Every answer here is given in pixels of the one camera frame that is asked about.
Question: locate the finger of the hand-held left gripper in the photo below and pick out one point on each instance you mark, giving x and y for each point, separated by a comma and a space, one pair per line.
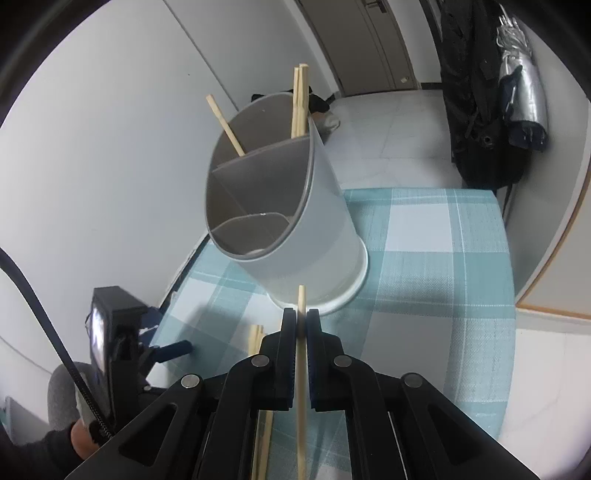
178, 349

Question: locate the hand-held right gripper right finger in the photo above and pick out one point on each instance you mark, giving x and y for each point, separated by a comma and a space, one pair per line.
314, 350

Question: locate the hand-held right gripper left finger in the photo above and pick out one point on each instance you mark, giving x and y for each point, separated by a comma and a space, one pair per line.
288, 350

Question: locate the bundle of wooden chopsticks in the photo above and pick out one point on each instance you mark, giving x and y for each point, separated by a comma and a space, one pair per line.
256, 339

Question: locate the wooden chopstick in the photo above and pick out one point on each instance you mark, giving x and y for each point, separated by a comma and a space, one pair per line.
226, 124
302, 297
304, 92
295, 101

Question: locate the grey white utensil holder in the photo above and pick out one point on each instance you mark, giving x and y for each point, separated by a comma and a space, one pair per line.
314, 240

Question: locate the person's left forearm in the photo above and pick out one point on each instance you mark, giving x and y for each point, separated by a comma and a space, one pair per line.
37, 457

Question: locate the person's left hand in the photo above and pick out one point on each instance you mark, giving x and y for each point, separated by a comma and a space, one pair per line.
85, 438

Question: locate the blue object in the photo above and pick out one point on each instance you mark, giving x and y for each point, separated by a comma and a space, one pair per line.
151, 321

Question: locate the person's grey trouser leg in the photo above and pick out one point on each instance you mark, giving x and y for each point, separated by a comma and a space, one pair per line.
64, 392

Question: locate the teal checked tablecloth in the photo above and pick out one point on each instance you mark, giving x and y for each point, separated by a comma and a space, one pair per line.
438, 323

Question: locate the beige cloth bundle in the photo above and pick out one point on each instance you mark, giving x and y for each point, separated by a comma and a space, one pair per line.
328, 121

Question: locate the white cabinet wooden trim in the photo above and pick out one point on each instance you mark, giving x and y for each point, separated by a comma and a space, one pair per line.
554, 230

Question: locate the black jacket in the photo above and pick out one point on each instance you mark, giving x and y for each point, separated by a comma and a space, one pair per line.
466, 92

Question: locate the grey door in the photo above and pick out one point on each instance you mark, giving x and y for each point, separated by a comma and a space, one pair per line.
360, 46

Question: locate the silver folding umbrella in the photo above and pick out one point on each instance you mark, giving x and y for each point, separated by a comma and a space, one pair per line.
526, 92

